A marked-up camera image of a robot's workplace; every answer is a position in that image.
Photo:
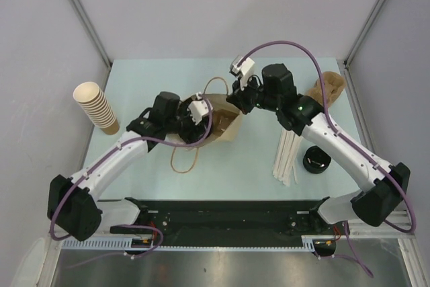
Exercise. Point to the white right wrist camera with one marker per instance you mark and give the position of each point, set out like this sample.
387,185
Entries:
242,68

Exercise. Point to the stack of paper cups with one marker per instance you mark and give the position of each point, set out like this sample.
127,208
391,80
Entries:
94,103

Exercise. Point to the white wrapped straw pile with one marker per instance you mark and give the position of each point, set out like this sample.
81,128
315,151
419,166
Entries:
284,167

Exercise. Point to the cream paper takeout bag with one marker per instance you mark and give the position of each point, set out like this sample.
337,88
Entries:
226,123

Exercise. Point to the brown pulp cup carrier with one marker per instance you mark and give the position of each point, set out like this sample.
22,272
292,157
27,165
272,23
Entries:
334,85

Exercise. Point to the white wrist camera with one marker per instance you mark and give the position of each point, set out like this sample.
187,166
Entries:
199,108
242,68

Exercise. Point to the black lid stack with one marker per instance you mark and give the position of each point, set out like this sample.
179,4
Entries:
315,160

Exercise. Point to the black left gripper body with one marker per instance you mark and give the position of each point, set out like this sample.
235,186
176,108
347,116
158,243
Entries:
186,126

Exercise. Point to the aluminium frame rail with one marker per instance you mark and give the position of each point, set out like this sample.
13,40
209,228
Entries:
291,223

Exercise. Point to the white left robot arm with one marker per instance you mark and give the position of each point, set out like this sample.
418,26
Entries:
169,121

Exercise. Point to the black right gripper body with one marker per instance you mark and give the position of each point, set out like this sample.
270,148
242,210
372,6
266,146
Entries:
251,96

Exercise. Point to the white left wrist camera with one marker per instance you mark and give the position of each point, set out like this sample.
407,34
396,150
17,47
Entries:
199,108

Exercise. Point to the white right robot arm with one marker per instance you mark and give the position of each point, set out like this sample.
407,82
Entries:
380,182

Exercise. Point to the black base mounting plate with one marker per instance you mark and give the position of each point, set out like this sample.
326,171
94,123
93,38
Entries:
235,238

